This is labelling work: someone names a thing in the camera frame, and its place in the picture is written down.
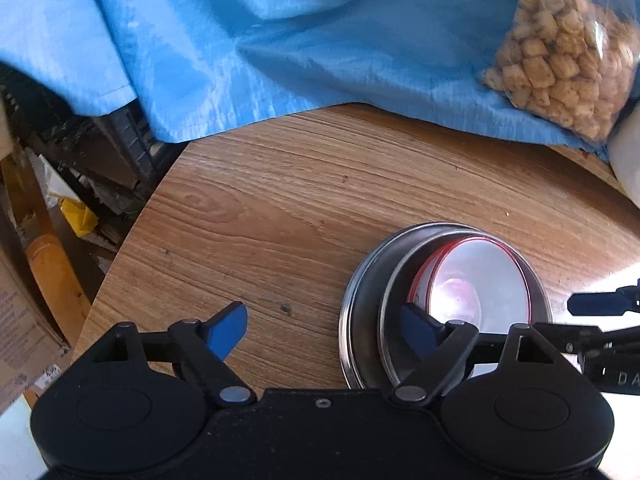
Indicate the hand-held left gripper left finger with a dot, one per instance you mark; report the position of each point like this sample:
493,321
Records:
227,330

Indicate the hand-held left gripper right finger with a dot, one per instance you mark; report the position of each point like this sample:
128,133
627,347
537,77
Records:
417,332

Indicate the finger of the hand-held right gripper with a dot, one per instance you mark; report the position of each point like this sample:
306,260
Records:
590,337
600,304

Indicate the white ceramic bowl red rim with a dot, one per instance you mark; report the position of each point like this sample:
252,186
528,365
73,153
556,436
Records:
419,280
480,270

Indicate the deep steel bowl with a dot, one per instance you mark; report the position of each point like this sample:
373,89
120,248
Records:
395,285

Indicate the large steel plate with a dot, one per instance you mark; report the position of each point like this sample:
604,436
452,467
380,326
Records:
360,300

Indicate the white jug with blue lid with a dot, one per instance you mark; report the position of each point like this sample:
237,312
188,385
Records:
627,160

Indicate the yellow packet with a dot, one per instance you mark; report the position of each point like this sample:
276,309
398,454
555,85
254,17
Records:
80,217

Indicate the cardboard box with white label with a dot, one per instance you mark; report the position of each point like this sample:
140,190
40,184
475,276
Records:
20,335

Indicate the black plastic crate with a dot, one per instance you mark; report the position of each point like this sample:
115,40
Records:
130,135

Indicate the clear bag of snacks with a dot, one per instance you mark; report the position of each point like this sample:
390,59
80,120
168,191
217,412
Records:
560,70

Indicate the blue cloth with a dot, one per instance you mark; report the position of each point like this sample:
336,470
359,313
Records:
250,35

